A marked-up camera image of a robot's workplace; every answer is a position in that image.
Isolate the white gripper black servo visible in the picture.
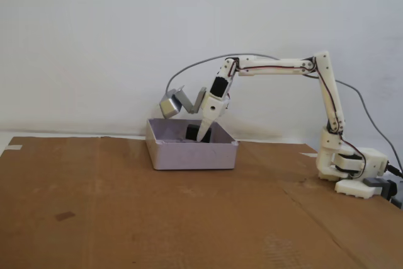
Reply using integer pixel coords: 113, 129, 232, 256
196, 75, 232, 142

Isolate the black rectangular block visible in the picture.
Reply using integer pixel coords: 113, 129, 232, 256
185, 125, 211, 143

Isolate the pale plastic open box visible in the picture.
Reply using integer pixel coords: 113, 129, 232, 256
145, 118, 239, 171

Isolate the silver webcam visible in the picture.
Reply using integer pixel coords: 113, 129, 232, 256
159, 89, 183, 119

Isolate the brown cardboard sheet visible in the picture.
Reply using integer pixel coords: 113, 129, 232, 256
283, 183, 403, 269
0, 136, 356, 269

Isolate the grey table clamp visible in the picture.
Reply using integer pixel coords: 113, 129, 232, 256
363, 178, 399, 202

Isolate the grey webcam mount bracket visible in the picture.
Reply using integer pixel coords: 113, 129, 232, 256
173, 85, 207, 115

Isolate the grey webcam cable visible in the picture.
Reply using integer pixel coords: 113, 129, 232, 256
166, 52, 403, 169

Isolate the black power cable plug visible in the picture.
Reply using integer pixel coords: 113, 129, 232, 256
385, 163, 403, 179

